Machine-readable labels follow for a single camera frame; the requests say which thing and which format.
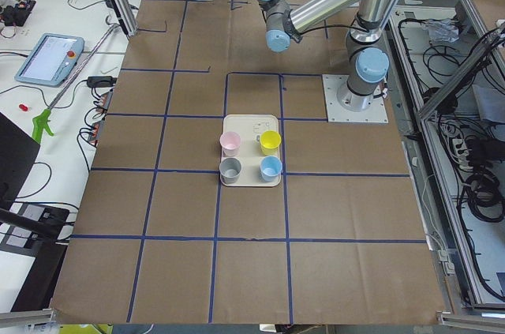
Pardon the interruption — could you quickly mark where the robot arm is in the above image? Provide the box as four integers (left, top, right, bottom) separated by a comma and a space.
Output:
257, 0, 394, 112

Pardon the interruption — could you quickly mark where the pink cup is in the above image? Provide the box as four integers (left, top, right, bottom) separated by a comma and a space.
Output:
219, 131, 241, 156

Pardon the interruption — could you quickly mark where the yellow cup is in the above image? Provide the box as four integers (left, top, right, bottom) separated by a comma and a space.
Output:
260, 130, 282, 156

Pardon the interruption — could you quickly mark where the grey cup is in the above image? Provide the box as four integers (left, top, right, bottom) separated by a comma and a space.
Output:
219, 157, 242, 185

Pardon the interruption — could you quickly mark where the blue cup on tray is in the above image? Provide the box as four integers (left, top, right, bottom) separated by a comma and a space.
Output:
260, 156, 282, 182

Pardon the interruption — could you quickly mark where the beige tray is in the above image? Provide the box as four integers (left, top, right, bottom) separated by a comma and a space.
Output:
220, 114, 282, 187

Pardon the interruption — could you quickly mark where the teach pendant tablet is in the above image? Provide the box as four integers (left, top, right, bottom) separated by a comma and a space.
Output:
14, 33, 84, 87

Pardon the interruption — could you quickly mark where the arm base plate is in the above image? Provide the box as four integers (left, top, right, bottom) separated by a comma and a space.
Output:
322, 74, 388, 124

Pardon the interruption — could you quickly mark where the green handled reacher grabber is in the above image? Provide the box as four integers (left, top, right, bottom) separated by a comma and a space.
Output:
32, 23, 120, 144

